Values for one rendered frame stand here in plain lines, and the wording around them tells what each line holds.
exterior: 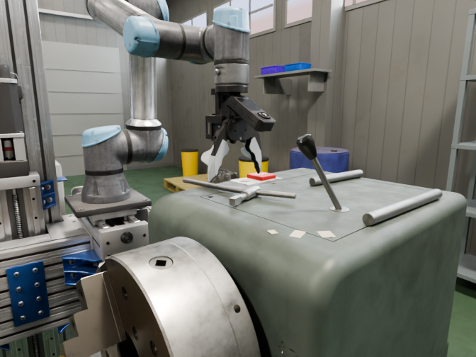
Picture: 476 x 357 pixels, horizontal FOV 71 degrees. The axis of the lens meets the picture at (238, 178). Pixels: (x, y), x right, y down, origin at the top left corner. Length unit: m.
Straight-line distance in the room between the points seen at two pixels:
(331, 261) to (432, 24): 3.73
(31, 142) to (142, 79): 0.41
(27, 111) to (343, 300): 1.06
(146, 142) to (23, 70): 0.42
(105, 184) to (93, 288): 0.58
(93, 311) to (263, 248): 0.26
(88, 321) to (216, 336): 0.19
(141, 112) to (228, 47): 0.50
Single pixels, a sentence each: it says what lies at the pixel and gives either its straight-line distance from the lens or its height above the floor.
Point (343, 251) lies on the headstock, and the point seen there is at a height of 1.25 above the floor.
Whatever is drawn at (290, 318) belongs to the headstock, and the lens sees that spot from 0.49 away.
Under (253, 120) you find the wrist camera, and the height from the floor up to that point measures 1.43.
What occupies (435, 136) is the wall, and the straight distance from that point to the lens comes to 3.95.
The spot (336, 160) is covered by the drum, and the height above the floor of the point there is 0.91.
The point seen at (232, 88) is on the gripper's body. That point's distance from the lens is 0.71.
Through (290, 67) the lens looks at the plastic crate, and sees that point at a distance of 4.49.
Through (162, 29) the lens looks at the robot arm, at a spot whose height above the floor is 1.61.
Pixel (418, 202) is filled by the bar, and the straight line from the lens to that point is 0.74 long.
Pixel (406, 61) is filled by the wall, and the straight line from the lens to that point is 4.14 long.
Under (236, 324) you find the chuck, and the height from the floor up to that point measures 1.17.
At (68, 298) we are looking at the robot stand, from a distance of 1.19.
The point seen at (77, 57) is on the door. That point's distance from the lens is 8.26.
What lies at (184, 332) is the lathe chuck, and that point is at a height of 1.18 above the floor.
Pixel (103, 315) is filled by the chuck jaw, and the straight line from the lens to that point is 0.56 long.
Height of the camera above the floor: 1.45
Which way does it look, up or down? 12 degrees down
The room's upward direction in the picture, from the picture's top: straight up
